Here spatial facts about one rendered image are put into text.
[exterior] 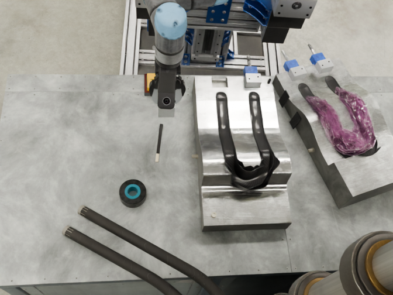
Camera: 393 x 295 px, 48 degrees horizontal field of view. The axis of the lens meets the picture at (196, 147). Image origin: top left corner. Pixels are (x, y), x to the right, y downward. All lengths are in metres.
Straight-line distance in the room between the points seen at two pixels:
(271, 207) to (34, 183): 0.72
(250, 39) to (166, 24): 1.51
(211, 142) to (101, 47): 1.50
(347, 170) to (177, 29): 0.68
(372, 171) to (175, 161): 0.60
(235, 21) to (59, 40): 1.24
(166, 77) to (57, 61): 1.54
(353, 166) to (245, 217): 0.37
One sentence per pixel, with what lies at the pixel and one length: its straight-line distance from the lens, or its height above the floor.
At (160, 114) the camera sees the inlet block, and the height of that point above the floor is 0.92.
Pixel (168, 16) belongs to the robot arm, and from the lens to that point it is 1.07.
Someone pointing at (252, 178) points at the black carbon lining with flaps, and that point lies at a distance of 1.34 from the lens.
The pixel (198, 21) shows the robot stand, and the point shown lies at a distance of 1.86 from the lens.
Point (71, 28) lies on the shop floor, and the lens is 2.82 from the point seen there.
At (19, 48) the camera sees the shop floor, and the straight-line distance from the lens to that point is 2.78.
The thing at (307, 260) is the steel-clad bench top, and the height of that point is 0.80.
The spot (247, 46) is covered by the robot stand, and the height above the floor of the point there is 0.21.
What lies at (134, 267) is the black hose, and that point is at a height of 0.87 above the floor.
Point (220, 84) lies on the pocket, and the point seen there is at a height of 0.86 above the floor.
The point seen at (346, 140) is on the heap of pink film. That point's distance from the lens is 1.48.
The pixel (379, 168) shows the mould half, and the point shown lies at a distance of 1.46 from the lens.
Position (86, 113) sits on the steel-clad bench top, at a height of 0.80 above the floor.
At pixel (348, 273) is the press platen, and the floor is 1.52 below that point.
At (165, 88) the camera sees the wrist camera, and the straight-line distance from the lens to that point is 1.19.
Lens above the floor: 2.08
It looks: 62 degrees down
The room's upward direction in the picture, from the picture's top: 12 degrees clockwise
